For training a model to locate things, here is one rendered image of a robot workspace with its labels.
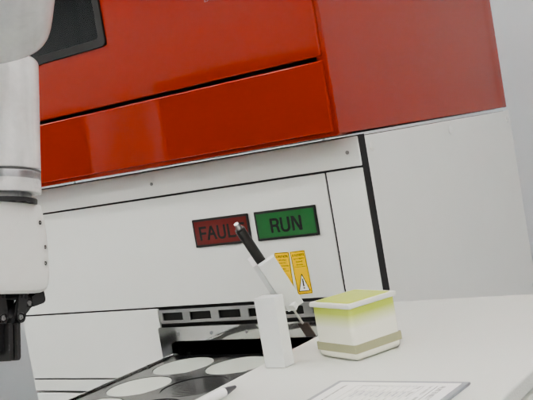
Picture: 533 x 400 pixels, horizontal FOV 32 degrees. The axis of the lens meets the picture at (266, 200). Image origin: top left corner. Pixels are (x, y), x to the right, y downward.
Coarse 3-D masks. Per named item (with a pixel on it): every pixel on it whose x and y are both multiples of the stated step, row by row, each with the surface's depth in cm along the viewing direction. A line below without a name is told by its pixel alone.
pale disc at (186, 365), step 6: (180, 360) 153; (186, 360) 152; (192, 360) 152; (198, 360) 151; (204, 360) 150; (210, 360) 149; (162, 366) 151; (168, 366) 150; (174, 366) 150; (180, 366) 149; (186, 366) 148; (192, 366) 147; (198, 366) 147; (204, 366) 146; (156, 372) 147; (162, 372) 147; (168, 372) 146; (174, 372) 145; (180, 372) 144
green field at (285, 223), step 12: (264, 216) 149; (276, 216) 148; (288, 216) 146; (300, 216) 145; (312, 216) 144; (264, 228) 149; (276, 228) 148; (288, 228) 147; (300, 228) 145; (312, 228) 144
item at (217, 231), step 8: (200, 224) 156; (208, 224) 155; (216, 224) 154; (224, 224) 153; (232, 224) 152; (240, 224) 152; (200, 232) 156; (208, 232) 156; (216, 232) 155; (224, 232) 154; (232, 232) 153; (200, 240) 157; (208, 240) 156; (216, 240) 155; (224, 240) 154; (232, 240) 153
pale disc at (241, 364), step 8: (232, 360) 146; (240, 360) 145; (248, 360) 144; (256, 360) 144; (208, 368) 144; (216, 368) 143; (224, 368) 142; (232, 368) 141; (240, 368) 140; (248, 368) 139
